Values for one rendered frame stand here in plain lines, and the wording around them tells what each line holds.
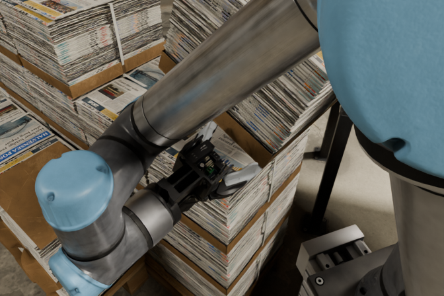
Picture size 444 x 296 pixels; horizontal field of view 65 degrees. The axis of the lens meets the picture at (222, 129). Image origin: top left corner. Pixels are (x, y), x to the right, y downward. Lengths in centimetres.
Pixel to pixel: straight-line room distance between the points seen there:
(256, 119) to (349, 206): 137
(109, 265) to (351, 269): 44
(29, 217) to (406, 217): 102
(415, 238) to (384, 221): 165
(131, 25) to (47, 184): 81
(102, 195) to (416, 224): 28
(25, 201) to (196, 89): 90
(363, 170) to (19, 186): 165
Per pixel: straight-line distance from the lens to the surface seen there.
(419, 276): 28
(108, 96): 108
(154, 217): 49
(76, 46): 105
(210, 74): 34
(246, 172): 59
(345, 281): 70
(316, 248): 77
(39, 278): 127
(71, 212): 38
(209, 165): 54
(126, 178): 42
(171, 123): 40
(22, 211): 116
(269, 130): 56
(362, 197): 195
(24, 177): 126
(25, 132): 144
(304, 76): 50
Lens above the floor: 142
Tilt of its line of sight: 40 degrees down
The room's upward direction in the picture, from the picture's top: straight up
